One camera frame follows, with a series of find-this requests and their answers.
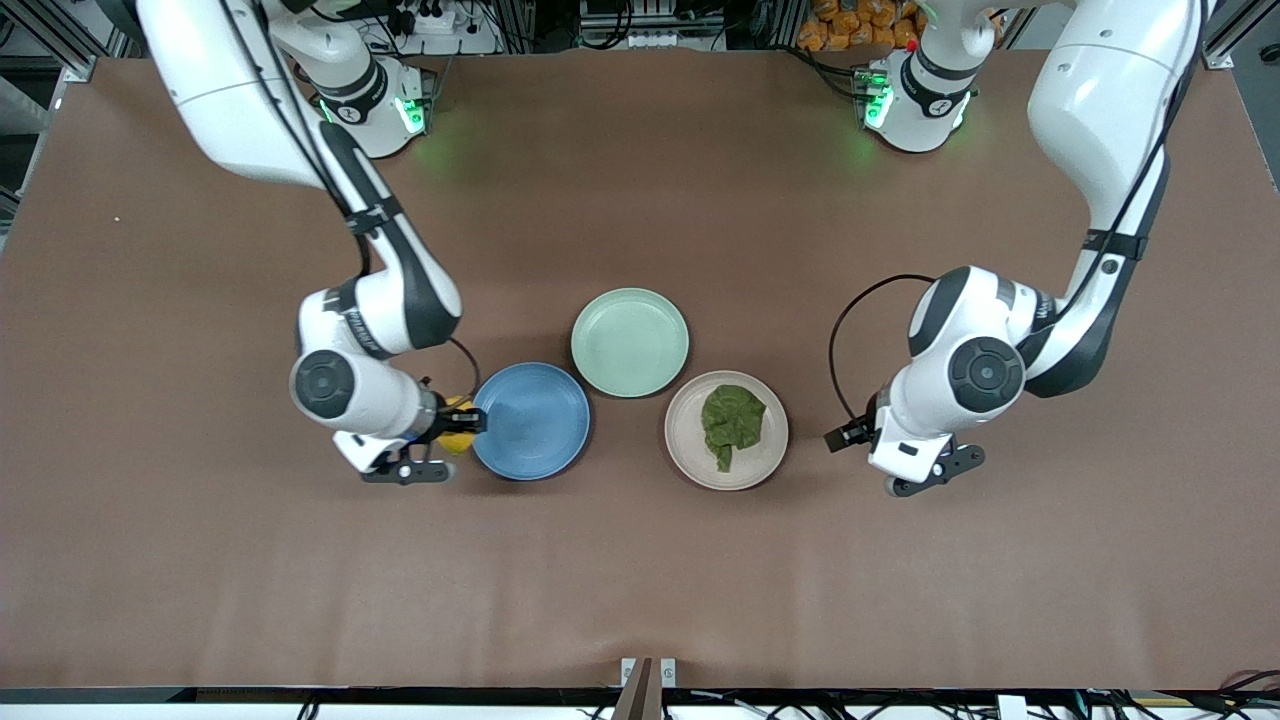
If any green lettuce leaf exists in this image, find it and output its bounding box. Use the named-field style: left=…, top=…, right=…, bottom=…
left=700, top=384, right=768, bottom=473

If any blue plate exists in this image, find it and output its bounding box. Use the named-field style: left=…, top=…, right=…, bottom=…
left=470, top=362, right=591, bottom=482

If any bag of orange items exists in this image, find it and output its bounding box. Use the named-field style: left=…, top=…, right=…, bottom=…
left=797, top=0, right=921, bottom=53

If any yellow lemon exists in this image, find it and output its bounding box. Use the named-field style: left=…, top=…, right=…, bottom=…
left=438, top=396, right=479, bottom=457

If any beige plate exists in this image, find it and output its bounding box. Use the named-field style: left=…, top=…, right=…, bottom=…
left=664, top=370, right=790, bottom=492

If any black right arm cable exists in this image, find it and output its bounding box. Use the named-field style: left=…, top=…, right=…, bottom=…
left=445, top=335, right=483, bottom=403

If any brown camera pole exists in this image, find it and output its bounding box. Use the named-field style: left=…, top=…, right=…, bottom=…
left=612, top=657, right=664, bottom=720

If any small metal bracket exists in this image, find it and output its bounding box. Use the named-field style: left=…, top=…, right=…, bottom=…
left=620, top=657, right=678, bottom=689

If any aluminium frame profile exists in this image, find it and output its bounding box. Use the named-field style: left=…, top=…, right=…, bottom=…
left=1203, top=0, right=1280, bottom=71
left=0, top=0, right=101, bottom=83

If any brown table cover sheet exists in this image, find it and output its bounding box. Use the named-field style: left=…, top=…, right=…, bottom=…
left=0, top=50, right=1280, bottom=691

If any mint green plate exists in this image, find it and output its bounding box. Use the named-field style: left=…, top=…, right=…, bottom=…
left=571, top=288, right=690, bottom=399

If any white power strip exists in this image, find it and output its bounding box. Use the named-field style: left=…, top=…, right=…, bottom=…
left=395, top=5, right=501, bottom=56

